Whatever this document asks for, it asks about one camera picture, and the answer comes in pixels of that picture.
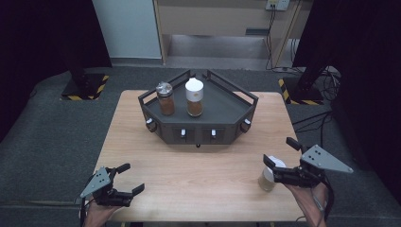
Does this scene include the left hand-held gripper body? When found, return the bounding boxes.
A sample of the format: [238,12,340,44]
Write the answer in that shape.
[79,166,134,208]

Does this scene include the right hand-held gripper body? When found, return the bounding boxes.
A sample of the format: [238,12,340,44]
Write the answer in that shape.
[272,144,355,189]

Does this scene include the silver-lid spice jar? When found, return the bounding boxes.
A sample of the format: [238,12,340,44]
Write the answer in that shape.
[155,81,176,116]

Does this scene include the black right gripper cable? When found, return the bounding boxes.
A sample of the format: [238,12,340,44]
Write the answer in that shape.
[320,176,336,223]

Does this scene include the black corner rack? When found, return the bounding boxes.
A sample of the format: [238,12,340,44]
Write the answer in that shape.
[137,69,260,148]

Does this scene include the white wall socket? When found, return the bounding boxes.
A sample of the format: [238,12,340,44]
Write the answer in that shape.
[265,0,290,11]

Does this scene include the black socket cable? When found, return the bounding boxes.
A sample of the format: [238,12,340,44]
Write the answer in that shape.
[265,9,277,71]

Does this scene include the person's right hand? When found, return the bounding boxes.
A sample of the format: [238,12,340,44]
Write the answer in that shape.
[283,181,329,218]

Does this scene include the person's left hand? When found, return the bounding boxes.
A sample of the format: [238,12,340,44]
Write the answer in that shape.
[82,200,125,227]

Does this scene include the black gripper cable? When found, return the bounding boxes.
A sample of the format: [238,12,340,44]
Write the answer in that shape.
[78,198,89,227]
[320,176,336,223]

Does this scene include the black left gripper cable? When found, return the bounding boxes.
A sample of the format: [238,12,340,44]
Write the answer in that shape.
[78,198,89,227]

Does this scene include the hazard-striped stand base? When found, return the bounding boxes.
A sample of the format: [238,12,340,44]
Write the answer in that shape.
[277,77,325,106]
[60,73,111,102]

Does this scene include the tangled black cables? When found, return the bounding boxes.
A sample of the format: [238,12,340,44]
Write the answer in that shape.
[315,66,342,102]

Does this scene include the white-lid spice jar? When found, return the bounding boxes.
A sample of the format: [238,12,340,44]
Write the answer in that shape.
[184,77,204,117]
[257,155,288,192]

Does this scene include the dark curtain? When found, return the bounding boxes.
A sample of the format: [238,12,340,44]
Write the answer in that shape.
[0,0,113,143]
[292,0,401,206]

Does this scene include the black floor cable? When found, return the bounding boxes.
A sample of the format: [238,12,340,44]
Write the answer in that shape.
[291,110,334,159]

